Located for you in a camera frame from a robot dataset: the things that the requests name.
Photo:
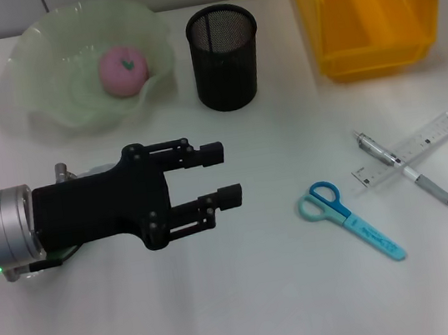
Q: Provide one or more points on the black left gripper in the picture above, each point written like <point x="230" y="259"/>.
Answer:
<point x="95" y="208"/>

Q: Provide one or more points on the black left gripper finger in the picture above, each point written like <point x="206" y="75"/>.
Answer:
<point x="230" y="197"/>

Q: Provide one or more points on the blue and teal scissors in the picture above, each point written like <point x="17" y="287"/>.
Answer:
<point x="327" y="207"/>

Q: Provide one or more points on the clear green-label water bottle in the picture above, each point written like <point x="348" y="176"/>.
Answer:
<point x="98" y="169"/>

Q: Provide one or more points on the black mesh pen cup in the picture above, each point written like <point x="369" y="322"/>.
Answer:
<point x="225" y="66"/>

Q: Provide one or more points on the clear plastic ruler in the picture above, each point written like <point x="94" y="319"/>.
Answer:
<point x="434" y="136"/>

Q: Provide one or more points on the pale green glass fruit bowl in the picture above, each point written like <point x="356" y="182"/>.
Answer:
<point x="50" y="75"/>

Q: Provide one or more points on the silver mechanical pen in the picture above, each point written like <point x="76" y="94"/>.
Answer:
<point x="411" y="175"/>

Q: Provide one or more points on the yellow plastic storage bin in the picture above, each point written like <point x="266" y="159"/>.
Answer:
<point x="363" y="28"/>

